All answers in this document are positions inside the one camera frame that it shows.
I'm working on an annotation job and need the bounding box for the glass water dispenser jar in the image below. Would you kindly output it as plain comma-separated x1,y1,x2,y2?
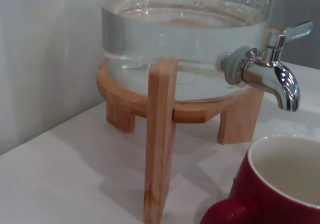
101,0,280,102

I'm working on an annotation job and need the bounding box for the chrome dispenser faucet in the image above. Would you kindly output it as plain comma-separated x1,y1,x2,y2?
219,21,314,112

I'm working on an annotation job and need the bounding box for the red ceramic cup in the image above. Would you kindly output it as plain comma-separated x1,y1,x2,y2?
199,133,320,224

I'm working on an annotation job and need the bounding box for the wooden dispenser stand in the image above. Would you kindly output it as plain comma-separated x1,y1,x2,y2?
96,28,276,224

